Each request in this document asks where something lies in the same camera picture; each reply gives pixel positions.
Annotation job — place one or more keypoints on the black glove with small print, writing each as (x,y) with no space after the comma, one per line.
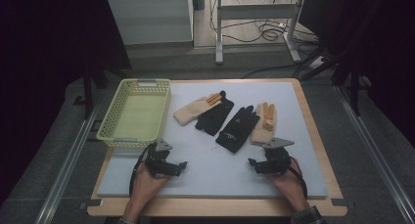
(236,129)

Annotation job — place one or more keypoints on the beige knit glove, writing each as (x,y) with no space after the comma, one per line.
(261,133)
(192,111)

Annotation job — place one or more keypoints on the person's right hand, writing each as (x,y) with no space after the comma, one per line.
(292,185)

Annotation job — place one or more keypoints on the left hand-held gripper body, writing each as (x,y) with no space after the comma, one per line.
(158,162)

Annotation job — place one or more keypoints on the black metal stand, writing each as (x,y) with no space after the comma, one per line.
(87,87)
(354,87)

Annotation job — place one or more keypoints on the person's left hand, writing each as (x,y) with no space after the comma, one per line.
(145,186)

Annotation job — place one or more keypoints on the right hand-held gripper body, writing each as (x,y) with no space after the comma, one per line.
(277,160)

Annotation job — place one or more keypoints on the aluminium rail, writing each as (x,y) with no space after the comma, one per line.
(375,152)
(65,168)

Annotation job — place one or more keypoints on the plain black glove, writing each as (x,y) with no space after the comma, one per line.
(213,118)

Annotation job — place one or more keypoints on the white metal desk frame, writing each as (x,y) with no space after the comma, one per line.
(257,12)

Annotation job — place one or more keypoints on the white cabinet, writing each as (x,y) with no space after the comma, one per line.
(150,18)

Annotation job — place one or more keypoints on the pale green plastic basket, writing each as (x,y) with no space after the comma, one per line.
(140,113)

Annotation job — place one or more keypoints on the white power strip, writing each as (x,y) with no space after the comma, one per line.
(317,62)

